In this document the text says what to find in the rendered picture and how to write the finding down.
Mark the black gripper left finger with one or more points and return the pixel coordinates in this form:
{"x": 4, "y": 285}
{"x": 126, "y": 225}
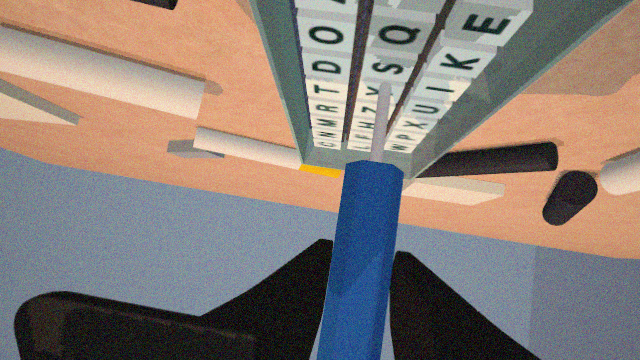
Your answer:
{"x": 277, "y": 319}

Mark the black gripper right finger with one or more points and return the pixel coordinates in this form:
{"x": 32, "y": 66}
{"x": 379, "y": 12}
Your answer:
{"x": 431, "y": 321}

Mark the blue stylus with grey tip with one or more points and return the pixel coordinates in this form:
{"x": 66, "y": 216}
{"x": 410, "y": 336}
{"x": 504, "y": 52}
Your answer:
{"x": 363, "y": 253}

